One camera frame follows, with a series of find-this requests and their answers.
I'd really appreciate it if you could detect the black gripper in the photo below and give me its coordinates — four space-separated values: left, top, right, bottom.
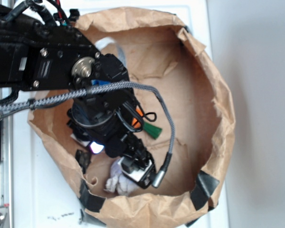
67 89 147 158

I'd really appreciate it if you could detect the white paper ball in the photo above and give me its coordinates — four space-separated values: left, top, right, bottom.
104 159 139 197

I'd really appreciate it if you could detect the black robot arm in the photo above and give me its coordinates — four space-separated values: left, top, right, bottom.
0 0 149 161

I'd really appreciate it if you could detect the orange toy carrot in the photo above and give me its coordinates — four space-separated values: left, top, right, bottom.
132 108 162 140

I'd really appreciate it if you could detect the brown paper bag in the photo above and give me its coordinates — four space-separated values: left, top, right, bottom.
28 7 235 228

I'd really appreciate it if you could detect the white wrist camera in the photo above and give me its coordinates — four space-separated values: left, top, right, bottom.
117 156 156 189

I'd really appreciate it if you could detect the grey braided cable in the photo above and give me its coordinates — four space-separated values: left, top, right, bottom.
0 80 177 188

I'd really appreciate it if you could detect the aluminium extrusion rail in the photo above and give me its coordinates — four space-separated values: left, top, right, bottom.
0 87 14 228

